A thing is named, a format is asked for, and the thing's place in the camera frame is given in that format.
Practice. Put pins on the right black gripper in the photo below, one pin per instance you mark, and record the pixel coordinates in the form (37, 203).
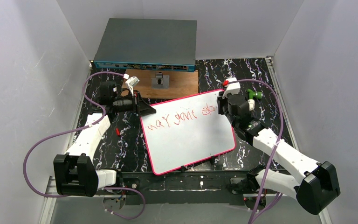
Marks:
(221, 107)

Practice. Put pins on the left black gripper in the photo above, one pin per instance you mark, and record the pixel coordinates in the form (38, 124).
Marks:
(137, 102)

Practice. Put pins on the red marker cap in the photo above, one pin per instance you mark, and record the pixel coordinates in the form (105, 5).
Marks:
(118, 132)

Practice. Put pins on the pink framed whiteboard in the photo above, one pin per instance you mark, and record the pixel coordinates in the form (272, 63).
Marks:
(186, 131)

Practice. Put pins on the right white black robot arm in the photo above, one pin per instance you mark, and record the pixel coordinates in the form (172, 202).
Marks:
(313, 184)

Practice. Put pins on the white pipe elbow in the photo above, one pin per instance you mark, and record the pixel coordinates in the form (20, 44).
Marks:
(251, 104)

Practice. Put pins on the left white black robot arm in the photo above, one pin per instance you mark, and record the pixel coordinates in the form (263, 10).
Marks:
(75, 174)

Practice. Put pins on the brown wooden board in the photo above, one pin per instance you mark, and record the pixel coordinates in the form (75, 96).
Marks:
(181, 84)

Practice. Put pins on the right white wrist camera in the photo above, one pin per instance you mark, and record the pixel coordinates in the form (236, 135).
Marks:
(231, 87)

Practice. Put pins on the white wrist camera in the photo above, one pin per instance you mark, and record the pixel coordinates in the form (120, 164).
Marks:
(231, 87)
(131, 82)

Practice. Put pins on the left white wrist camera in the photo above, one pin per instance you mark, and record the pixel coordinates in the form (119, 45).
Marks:
(131, 82)

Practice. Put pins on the small grey metal bracket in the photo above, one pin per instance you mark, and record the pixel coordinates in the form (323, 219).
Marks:
(160, 81)

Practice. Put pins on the aluminium frame rail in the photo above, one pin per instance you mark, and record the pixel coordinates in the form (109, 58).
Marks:
(270, 66)

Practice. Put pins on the grey blue network switch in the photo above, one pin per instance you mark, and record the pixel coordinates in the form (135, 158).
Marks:
(148, 44)

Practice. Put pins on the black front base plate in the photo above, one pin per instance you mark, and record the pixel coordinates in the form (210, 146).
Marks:
(187, 187)

